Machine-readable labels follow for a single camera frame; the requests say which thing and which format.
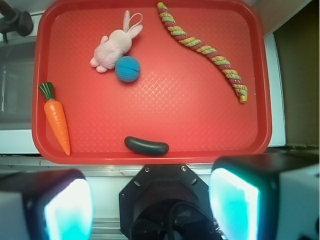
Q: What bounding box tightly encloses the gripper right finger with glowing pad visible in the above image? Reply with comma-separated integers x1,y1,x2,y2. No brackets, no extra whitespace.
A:
208,152,320,240

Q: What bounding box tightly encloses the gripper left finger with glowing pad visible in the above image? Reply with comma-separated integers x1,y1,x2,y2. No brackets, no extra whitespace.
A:
0,169,94,240

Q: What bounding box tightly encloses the blue textured ball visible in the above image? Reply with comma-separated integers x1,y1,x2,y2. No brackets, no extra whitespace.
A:
115,56,141,83

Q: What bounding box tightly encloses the white table edge panel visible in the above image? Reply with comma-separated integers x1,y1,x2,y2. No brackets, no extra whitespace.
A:
264,33,286,147

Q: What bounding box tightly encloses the orange toy carrot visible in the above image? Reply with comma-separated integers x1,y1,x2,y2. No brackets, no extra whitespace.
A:
39,82,71,156

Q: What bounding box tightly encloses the dark green toy cucumber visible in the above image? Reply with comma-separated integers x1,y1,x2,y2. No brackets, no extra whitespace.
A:
124,136,169,157

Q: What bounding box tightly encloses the red plastic tray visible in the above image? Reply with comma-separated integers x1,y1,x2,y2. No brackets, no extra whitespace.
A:
32,0,272,165

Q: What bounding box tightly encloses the pink plush bunny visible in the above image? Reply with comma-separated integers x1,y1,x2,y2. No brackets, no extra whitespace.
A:
89,10,143,73

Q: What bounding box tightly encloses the dark metal clamp fixture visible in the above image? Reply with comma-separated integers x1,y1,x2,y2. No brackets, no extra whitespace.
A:
0,0,34,43

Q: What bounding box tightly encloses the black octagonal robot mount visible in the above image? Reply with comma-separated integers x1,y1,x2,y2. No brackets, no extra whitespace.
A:
118,164,222,240

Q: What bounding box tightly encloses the twisted red green rope toy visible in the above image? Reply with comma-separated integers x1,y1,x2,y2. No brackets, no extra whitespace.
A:
156,2,248,104

